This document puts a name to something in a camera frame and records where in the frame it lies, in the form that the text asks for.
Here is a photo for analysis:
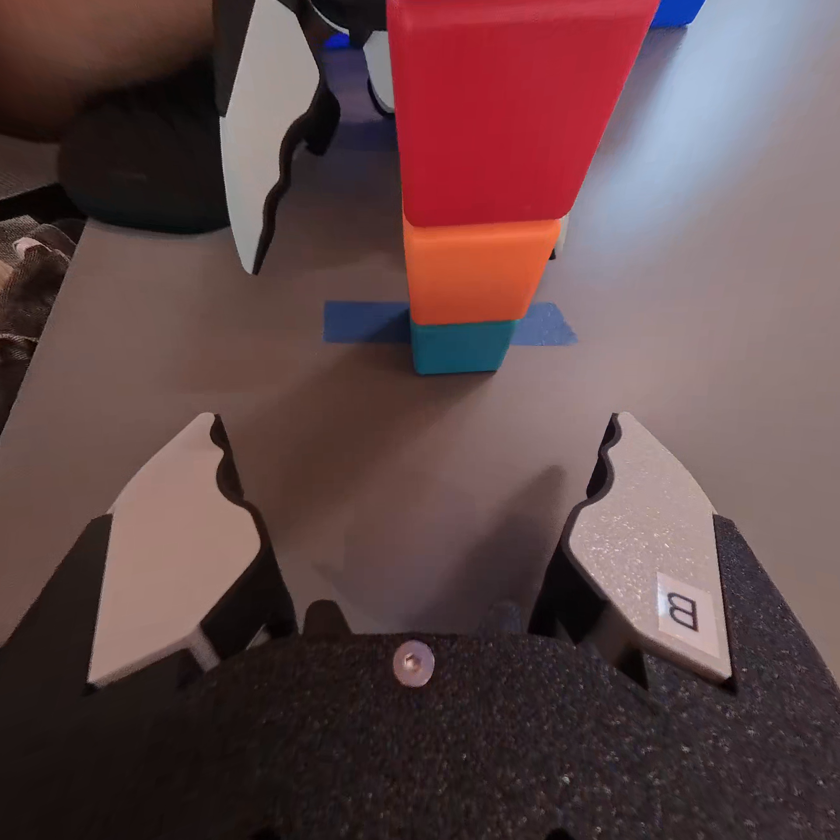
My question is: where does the black textured armrest pad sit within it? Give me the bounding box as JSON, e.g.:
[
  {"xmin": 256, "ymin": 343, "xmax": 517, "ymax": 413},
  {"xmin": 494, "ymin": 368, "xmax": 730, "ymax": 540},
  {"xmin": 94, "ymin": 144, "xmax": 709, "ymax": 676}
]
[{"xmin": 59, "ymin": 66, "xmax": 237, "ymax": 237}]

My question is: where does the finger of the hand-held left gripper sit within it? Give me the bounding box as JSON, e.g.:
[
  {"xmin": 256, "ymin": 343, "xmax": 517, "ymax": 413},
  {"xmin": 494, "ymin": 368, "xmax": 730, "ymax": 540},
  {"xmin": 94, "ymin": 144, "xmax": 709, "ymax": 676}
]
[
  {"xmin": 214, "ymin": 0, "xmax": 342, "ymax": 277},
  {"xmin": 361, "ymin": 29, "xmax": 395, "ymax": 116}
]

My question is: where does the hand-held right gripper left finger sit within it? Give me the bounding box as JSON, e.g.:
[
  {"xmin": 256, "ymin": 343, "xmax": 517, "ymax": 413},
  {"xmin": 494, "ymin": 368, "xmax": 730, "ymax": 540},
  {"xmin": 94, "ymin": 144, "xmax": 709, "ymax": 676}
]
[{"xmin": 86, "ymin": 414, "xmax": 296, "ymax": 690}]

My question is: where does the orange foam cube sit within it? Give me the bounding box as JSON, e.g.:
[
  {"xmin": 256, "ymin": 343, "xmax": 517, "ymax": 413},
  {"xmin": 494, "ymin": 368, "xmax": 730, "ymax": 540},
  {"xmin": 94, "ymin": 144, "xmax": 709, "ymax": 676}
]
[{"xmin": 402, "ymin": 217, "xmax": 563, "ymax": 325}]

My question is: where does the person's left forearm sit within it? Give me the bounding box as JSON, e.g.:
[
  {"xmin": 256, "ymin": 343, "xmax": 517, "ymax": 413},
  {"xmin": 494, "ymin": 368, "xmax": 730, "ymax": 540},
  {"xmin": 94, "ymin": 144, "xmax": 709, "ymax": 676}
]
[{"xmin": 0, "ymin": 0, "xmax": 217, "ymax": 143}]

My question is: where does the teal foam cube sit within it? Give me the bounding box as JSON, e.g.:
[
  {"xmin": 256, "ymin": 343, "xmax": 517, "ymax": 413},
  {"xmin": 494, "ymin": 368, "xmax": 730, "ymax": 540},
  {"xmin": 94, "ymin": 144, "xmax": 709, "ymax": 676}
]
[{"xmin": 411, "ymin": 319, "xmax": 515, "ymax": 378}]

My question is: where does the blue tape strip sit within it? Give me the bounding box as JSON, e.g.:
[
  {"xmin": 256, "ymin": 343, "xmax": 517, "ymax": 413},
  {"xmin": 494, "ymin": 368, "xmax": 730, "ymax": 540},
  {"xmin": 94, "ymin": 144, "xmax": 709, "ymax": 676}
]
[{"xmin": 325, "ymin": 300, "xmax": 578, "ymax": 347}]

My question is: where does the red foam cube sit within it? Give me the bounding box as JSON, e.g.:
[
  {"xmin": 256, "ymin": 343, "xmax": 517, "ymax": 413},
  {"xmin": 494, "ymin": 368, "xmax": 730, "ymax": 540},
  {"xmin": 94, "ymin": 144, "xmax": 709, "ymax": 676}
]
[{"xmin": 388, "ymin": 0, "xmax": 661, "ymax": 227}]

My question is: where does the blue plastic bin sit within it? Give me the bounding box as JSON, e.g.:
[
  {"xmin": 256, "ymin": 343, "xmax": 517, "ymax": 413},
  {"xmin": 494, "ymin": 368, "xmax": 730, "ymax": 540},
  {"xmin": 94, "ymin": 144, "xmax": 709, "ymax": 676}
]
[{"xmin": 650, "ymin": 0, "xmax": 710, "ymax": 27}]

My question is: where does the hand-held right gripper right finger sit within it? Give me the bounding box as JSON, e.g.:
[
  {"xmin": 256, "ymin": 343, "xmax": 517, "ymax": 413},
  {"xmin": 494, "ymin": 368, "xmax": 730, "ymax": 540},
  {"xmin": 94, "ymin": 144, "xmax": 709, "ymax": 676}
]
[{"xmin": 525, "ymin": 414, "xmax": 736, "ymax": 686}]

